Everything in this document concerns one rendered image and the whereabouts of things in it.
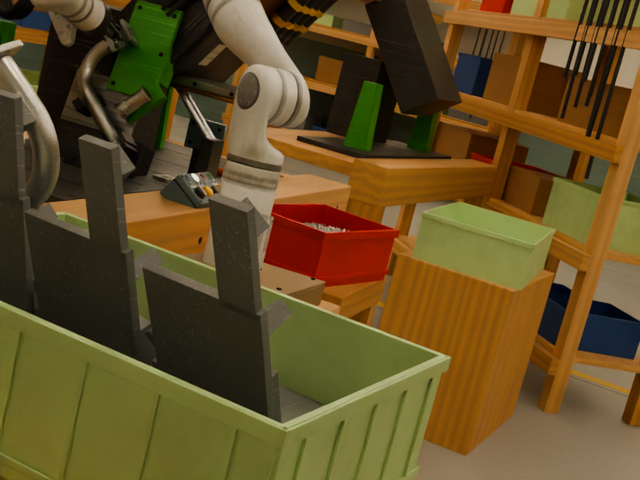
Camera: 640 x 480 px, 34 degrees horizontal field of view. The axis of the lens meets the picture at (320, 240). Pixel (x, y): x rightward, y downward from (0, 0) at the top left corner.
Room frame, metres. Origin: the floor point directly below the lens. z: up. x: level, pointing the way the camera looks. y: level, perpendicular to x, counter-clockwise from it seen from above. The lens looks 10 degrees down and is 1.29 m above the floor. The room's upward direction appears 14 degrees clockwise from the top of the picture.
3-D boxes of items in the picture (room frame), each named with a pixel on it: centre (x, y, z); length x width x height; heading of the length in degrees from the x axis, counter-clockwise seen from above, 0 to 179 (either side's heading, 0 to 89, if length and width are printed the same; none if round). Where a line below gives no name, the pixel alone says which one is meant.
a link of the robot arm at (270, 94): (1.71, 0.14, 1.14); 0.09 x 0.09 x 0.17; 41
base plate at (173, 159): (2.46, 0.50, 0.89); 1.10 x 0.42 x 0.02; 163
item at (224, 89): (2.50, 0.38, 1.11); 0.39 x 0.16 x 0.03; 73
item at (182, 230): (2.37, 0.23, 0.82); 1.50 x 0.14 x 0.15; 163
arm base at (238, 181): (1.71, 0.13, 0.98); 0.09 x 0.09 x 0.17; 76
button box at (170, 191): (2.19, 0.27, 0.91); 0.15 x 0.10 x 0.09; 163
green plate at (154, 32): (2.37, 0.46, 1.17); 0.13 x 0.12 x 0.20; 163
